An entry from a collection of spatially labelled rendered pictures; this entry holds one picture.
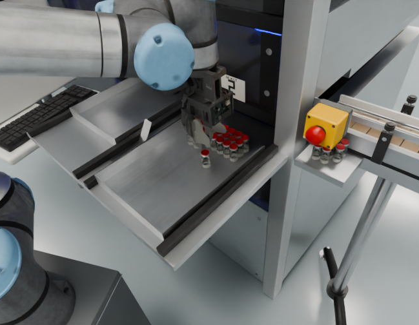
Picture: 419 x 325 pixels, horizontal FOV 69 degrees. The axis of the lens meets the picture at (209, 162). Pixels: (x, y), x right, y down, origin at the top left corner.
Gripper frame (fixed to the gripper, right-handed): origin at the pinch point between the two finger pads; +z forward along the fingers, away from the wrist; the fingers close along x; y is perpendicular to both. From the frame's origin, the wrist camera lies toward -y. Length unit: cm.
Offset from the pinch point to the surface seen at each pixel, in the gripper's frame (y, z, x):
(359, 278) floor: 40, 96, 50
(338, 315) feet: 41, 85, 24
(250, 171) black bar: 11.5, 6.6, 3.6
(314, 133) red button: 21.6, -4.4, 12.3
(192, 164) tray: -2.6, 8.3, -2.2
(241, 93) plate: -0.6, -4.7, 15.3
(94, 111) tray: -47.0, 8.3, -4.9
